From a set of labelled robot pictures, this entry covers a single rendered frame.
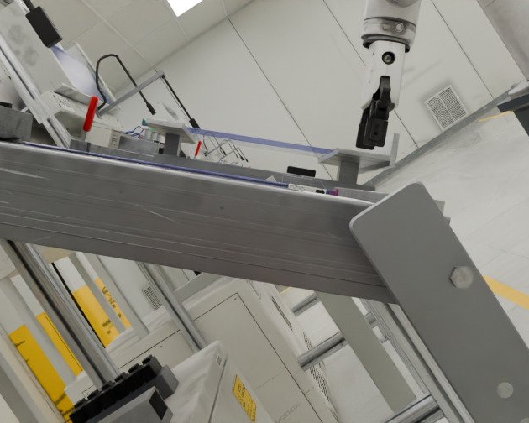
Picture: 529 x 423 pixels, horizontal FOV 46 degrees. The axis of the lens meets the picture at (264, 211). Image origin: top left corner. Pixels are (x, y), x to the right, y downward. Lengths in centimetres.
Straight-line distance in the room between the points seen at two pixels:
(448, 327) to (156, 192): 20
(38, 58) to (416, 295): 185
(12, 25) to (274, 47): 672
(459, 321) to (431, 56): 855
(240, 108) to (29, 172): 815
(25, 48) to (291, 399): 136
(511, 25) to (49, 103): 131
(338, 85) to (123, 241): 825
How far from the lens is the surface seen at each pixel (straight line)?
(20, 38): 216
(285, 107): 855
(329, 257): 41
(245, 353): 193
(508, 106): 114
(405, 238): 37
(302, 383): 195
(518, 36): 109
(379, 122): 96
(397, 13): 101
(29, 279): 120
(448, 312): 38
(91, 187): 42
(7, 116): 105
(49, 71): 211
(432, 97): 881
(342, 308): 136
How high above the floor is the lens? 80
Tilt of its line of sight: 2 degrees down
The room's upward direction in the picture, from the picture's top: 33 degrees counter-clockwise
